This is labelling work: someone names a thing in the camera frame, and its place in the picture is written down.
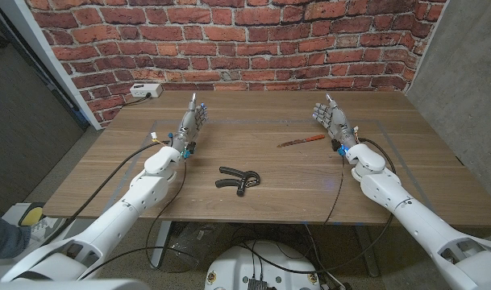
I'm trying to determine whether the printed brick wall backdrop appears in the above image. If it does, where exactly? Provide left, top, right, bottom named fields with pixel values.
left=25, top=0, right=450, bottom=128

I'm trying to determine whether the black connector box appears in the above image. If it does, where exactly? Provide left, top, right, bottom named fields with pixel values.
left=247, top=277, right=269, bottom=290

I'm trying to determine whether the white power strip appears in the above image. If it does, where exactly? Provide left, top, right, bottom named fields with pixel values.
left=129, top=82, right=164, bottom=99

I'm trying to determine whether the white robot torso edge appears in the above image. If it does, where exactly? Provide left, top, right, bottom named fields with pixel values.
left=0, top=279, right=152, bottom=290

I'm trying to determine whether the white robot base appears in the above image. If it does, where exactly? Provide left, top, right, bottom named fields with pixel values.
left=203, top=240, right=322, bottom=290

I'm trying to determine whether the black grip strengthener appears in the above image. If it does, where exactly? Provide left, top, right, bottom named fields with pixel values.
left=214, top=166, right=261, bottom=198

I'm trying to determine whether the grey sneaker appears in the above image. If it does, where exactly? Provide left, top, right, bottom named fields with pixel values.
left=29, top=216, right=71, bottom=245

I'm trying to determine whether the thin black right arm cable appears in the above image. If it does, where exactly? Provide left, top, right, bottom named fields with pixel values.
left=323, top=155, right=347, bottom=226

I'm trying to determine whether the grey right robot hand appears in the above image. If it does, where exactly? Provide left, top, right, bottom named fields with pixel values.
left=311, top=93, right=360, bottom=156

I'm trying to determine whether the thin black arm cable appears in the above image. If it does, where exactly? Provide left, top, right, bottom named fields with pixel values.
left=323, top=155, right=347, bottom=226
left=77, top=159, right=202, bottom=281

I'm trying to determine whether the yellow pad with black rim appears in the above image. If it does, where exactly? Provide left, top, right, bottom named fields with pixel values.
left=17, top=202, right=45, bottom=228

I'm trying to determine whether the clear plastic bag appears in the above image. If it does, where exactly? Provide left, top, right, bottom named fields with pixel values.
left=166, top=222, right=226, bottom=269

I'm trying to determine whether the black power strip cable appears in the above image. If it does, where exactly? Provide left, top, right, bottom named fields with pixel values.
left=122, top=93, right=152, bottom=108

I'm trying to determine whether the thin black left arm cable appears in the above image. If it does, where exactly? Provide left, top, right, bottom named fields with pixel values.
left=77, top=159, right=202, bottom=281

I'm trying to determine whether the white door frame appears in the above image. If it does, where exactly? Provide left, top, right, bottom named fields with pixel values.
left=0, top=0, right=103, bottom=131

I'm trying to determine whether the person's leg in jeans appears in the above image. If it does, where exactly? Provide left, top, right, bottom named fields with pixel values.
left=0, top=211, right=32, bottom=260

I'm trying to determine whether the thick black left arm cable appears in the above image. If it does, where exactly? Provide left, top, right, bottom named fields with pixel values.
left=41, top=139, right=172, bottom=247

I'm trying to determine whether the grey table leg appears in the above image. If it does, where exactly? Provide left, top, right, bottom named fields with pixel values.
left=353, top=225, right=381, bottom=278
left=150, top=220, right=173, bottom=270

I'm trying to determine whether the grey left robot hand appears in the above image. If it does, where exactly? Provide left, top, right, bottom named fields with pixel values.
left=170, top=92, right=209, bottom=160

